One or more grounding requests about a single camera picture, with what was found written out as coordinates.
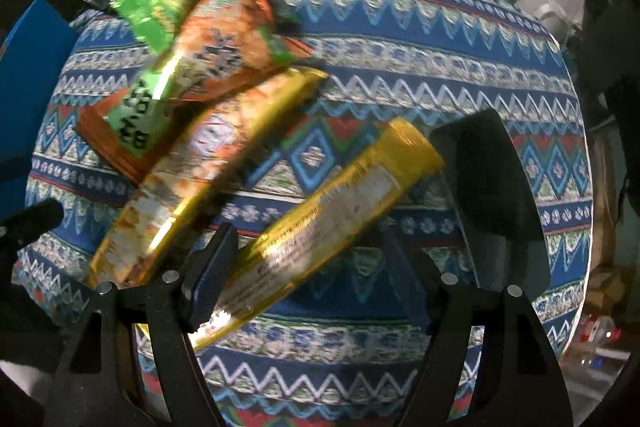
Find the gold orange biscuit pack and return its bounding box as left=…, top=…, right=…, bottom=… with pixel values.
left=87, top=66, right=328, bottom=288

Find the silver foil snack pack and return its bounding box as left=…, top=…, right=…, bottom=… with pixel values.
left=428, top=109, right=551, bottom=301

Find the yellow biscuit tube pack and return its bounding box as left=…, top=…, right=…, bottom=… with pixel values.
left=186, top=118, right=445, bottom=350

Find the orange green rice cracker bag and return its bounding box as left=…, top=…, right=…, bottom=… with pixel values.
left=76, top=0, right=311, bottom=183

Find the green snack bag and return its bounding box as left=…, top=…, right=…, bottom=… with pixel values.
left=107, top=0, right=231, bottom=56

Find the blue cardboard box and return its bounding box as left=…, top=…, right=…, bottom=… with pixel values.
left=0, top=0, right=79, bottom=217

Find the white electric kettle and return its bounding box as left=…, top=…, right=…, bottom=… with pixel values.
left=535, top=0, right=574, bottom=42

